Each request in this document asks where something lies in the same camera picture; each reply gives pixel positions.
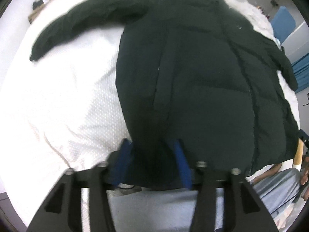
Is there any wooden nightstand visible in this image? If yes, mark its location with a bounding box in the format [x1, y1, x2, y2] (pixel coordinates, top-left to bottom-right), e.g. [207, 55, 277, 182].
[28, 1, 51, 24]

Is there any black puffer jacket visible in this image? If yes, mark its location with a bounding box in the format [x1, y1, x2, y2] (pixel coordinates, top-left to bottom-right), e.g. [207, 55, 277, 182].
[30, 0, 299, 188]

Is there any white textured bed sheet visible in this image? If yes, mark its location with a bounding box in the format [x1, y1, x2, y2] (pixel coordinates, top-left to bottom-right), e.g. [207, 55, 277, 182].
[1, 0, 299, 231]

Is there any blue curtain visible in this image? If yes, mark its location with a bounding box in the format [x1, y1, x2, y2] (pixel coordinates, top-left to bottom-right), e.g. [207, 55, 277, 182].
[292, 53, 309, 93]

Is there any grey duvet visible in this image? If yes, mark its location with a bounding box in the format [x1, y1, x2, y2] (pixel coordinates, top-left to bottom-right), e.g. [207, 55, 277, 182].
[110, 168, 301, 231]

